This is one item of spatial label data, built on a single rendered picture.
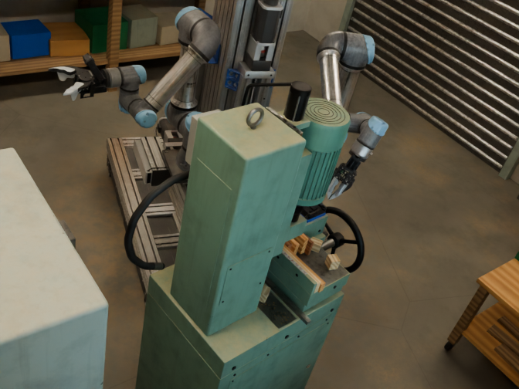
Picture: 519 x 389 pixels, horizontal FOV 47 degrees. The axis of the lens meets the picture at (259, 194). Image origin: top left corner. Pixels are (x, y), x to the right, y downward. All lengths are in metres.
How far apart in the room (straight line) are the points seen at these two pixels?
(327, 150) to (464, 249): 2.43
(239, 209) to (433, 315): 2.13
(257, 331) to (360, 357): 1.20
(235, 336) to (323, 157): 0.66
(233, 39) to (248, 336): 1.22
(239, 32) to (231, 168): 1.08
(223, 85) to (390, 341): 1.61
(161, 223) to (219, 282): 1.47
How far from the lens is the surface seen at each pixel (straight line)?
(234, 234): 1.69
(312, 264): 2.20
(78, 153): 4.06
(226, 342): 2.02
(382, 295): 3.54
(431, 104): 5.39
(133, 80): 2.41
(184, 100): 2.59
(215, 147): 1.62
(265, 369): 2.24
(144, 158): 2.82
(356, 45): 2.57
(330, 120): 1.82
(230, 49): 2.58
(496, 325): 3.47
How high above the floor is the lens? 2.38
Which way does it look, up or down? 37 degrees down
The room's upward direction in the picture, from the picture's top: 14 degrees clockwise
